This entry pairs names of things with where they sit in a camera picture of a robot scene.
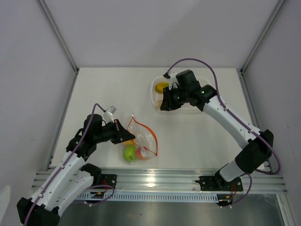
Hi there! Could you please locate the aluminium mounting rail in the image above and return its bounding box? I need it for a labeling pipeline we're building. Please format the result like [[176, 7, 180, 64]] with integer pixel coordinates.
[[32, 167, 288, 194]]

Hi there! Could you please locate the clear zip bag orange zipper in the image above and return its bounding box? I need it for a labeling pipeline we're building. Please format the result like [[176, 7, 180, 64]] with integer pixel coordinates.
[[127, 114, 158, 163]]

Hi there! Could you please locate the red orange peach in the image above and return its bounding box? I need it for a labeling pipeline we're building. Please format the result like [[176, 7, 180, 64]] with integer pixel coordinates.
[[135, 147, 151, 161]]

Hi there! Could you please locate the white perforated plastic basket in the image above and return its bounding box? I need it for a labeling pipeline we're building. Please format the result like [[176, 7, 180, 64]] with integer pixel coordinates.
[[150, 75, 211, 113]]

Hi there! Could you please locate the white slotted cable duct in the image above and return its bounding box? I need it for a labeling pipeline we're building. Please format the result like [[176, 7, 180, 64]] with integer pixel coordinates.
[[76, 192, 219, 203]]

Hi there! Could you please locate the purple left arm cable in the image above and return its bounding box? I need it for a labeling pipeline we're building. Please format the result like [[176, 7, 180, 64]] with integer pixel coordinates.
[[23, 103, 115, 224]]

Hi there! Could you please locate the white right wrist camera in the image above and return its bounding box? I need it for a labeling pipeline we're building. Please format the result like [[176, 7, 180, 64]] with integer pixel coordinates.
[[163, 71, 179, 90]]

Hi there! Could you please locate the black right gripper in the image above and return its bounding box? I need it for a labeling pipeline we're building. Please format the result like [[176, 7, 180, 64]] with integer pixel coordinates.
[[161, 85, 190, 112]]

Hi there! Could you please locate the green yellow mango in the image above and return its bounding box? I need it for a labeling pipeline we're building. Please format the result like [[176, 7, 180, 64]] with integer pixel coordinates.
[[155, 82, 169, 94]]

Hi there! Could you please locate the orange with green leaf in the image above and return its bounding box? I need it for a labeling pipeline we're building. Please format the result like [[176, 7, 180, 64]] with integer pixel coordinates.
[[122, 140, 135, 146]]

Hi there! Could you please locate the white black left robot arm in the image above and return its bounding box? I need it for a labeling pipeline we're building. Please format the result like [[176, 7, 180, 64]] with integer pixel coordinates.
[[17, 114, 135, 226]]

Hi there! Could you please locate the green apple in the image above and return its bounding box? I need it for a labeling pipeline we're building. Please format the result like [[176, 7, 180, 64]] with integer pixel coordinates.
[[123, 145, 137, 162]]

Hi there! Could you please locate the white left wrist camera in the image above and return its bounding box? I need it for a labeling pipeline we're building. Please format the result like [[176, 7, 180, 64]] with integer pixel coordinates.
[[103, 106, 116, 123]]

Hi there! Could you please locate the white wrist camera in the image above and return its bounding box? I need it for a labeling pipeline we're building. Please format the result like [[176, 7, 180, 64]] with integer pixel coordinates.
[[103, 106, 116, 123], [163, 71, 179, 90]]

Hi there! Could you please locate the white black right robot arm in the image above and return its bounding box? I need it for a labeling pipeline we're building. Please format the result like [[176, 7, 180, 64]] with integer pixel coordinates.
[[160, 70, 273, 190]]

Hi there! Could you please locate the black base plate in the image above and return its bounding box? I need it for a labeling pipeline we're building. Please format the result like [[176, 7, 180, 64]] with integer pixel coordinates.
[[195, 176, 243, 192], [92, 174, 117, 188]]

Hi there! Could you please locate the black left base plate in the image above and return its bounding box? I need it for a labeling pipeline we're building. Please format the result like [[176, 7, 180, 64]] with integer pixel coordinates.
[[92, 174, 117, 188]]

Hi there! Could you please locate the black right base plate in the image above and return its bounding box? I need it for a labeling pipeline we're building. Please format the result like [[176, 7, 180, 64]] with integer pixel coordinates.
[[195, 176, 243, 192]]

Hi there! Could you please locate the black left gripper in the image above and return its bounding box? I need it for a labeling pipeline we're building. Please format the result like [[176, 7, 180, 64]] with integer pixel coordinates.
[[94, 119, 135, 145]]

